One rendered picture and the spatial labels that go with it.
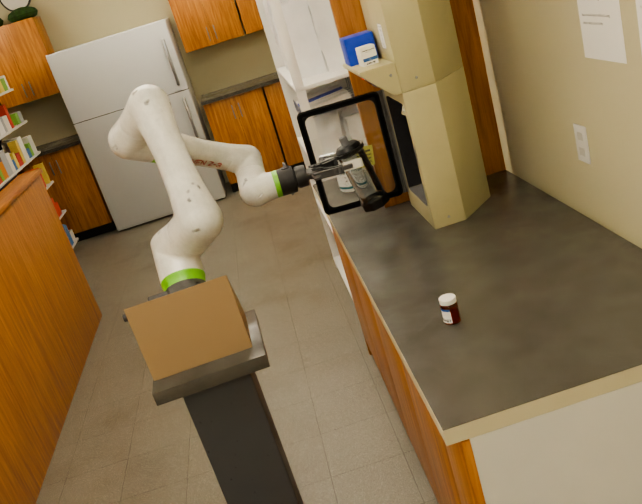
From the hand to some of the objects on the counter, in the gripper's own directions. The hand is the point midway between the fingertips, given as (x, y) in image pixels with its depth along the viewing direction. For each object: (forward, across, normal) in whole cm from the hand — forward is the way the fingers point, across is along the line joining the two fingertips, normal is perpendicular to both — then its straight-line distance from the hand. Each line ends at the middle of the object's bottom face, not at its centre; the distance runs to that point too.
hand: (352, 160), depth 246 cm
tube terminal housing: (+32, +1, +27) cm, 42 cm away
